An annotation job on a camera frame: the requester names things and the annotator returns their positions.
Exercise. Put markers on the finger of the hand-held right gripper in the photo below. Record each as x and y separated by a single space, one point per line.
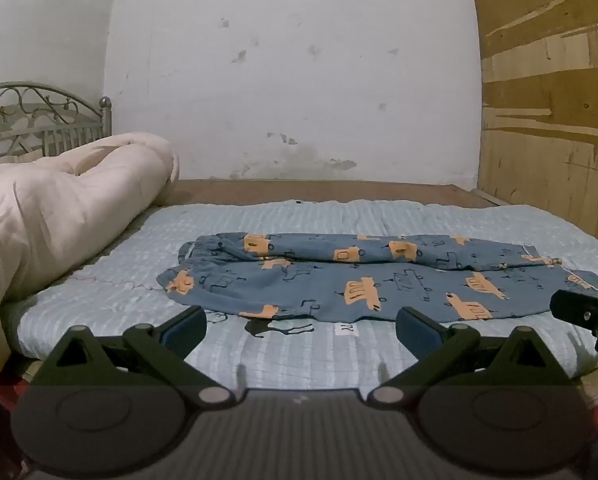
579 307

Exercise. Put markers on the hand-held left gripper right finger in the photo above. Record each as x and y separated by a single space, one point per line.
415 332

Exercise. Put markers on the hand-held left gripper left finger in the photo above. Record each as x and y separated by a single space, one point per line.
186 332

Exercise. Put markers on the blue printed pants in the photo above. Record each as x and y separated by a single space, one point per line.
329 280

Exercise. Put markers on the light blue quilted blanket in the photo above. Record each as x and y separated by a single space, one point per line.
279 355

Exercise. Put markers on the plywood board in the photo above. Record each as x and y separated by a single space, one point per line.
544 160

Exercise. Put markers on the brown wooden bed platform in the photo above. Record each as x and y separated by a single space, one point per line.
329 190

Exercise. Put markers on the cream rolled comforter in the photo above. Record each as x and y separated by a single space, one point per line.
54 200

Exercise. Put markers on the metal bed headboard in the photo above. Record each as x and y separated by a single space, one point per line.
105 115

